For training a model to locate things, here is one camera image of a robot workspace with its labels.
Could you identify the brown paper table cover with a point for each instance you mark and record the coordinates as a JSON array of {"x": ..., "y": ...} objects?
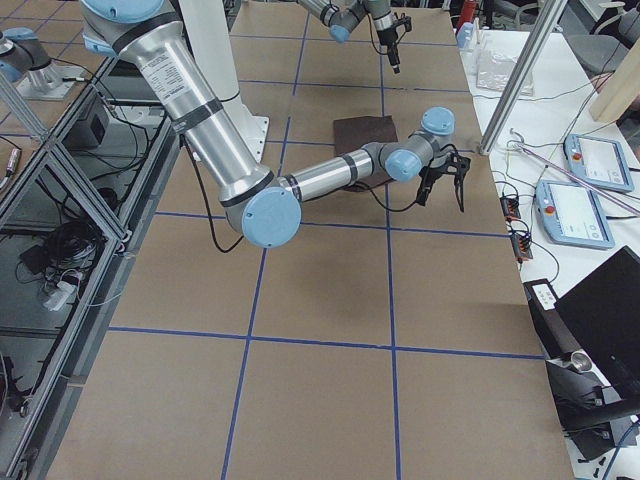
[{"x": 362, "y": 268}]

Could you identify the clear plastic bag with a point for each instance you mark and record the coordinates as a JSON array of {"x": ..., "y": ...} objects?
[{"x": 494, "y": 69}]

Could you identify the dark brown t-shirt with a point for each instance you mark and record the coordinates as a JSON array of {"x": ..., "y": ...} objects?
[{"x": 350, "y": 134}]

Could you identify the aluminium frame post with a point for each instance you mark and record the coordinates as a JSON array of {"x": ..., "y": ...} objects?
[{"x": 549, "y": 14}]

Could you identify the teach pendant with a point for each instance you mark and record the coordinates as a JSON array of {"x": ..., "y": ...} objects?
[
  {"x": 572, "y": 215},
  {"x": 598, "y": 161}
]

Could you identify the blue tape line near crosswise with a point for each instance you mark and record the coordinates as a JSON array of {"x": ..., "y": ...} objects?
[{"x": 327, "y": 343}]

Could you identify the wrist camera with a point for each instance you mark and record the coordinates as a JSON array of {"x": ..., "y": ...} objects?
[
  {"x": 459, "y": 166},
  {"x": 401, "y": 26}
]

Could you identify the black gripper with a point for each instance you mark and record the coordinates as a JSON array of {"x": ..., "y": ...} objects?
[
  {"x": 436, "y": 170},
  {"x": 386, "y": 38}
]

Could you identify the teach pendant far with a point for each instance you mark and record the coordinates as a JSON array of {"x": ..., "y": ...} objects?
[{"x": 598, "y": 161}]

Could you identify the aluminium frame rack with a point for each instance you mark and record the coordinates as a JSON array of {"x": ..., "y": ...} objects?
[{"x": 89, "y": 170}]

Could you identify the teach pendant near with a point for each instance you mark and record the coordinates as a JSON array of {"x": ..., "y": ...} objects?
[{"x": 572, "y": 215}]

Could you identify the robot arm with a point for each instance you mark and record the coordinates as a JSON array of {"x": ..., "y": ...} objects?
[
  {"x": 181, "y": 49},
  {"x": 341, "y": 22}
]

